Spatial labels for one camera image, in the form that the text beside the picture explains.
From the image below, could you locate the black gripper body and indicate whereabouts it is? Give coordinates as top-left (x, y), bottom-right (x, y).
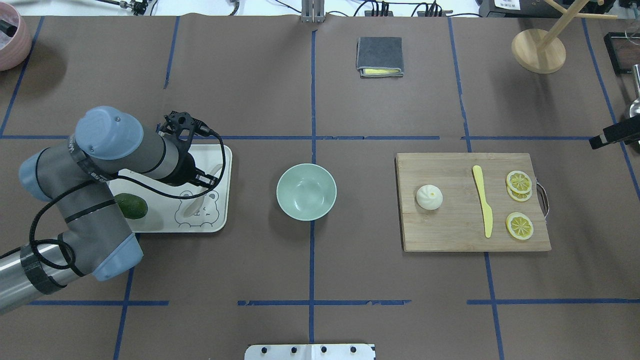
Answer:
top-left (173, 152), bottom-right (213, 188)

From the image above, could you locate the white steamed bun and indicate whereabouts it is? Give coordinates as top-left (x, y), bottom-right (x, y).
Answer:
top-left (414, 184), bottom-right (444, 211)

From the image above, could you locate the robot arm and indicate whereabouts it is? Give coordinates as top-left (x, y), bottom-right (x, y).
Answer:
top-left (1, 105), bottom-right (223, 314)

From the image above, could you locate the white spoon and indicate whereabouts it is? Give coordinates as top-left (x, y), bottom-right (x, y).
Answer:
top-left (183, 163), bottom-right (223, 218)

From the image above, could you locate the light green bowl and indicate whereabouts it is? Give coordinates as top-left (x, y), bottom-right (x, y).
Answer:
top-left (275, 162), bottom-right (338, 222)

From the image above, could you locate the pink bowl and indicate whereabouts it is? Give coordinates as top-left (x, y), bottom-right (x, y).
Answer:
top-left (0, 2), bottom-right (33, 72)

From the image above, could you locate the white bear tray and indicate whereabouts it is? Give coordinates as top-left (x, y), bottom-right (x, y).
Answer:
top-left (109, 146), bottom-right (233, 233)

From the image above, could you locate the green avocado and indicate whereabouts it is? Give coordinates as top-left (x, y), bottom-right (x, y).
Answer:
top-left (114, 193), bottom-right (149, 220)

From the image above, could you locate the grey folded cloth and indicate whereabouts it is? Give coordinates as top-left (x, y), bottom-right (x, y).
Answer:
top-left (355, 36), bottom-right (405, 78)

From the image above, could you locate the wooden cutting board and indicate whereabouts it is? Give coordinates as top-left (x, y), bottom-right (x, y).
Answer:
top-left (395, 152), bottom-right (552, 252)

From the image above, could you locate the yellow plastic knife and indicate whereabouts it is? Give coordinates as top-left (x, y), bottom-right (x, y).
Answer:
top-left (471, 164), bottom-right (494, 239)

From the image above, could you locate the upper lemon slice of pair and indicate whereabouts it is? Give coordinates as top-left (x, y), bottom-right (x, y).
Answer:
top-left (505, 170), bottom-right (533, 195)

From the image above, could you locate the lemon slice of pair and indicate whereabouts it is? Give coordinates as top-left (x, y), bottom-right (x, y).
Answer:
top-left (505, 170), bottom-right (533, 195)
top-left (507, 187), bottom-right (533, 202)

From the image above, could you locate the lower lemon slice of pair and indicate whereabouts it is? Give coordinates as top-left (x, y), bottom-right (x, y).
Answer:
top-left (507, 187), bottom-right (533, 202)

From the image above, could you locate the single front lemon slice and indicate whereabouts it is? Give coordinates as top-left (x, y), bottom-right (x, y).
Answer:
top-left (505, 212), bottom-right (534, 240)

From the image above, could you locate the wooden mug tree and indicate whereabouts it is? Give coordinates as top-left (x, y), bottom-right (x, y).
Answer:
top-left (510, 0), bottom-right (618, 75)

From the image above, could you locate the metal scoop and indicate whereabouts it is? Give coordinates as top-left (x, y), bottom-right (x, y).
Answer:
top-left (628, 64), bottom-right (640, 118)

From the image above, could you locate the dark tray with glasses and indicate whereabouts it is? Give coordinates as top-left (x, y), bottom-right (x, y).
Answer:
top-left (603, 32), bottom-right (640, 75)

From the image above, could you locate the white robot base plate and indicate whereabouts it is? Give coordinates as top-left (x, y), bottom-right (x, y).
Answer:
top-left (244, 343), bottom-right (377, 360)

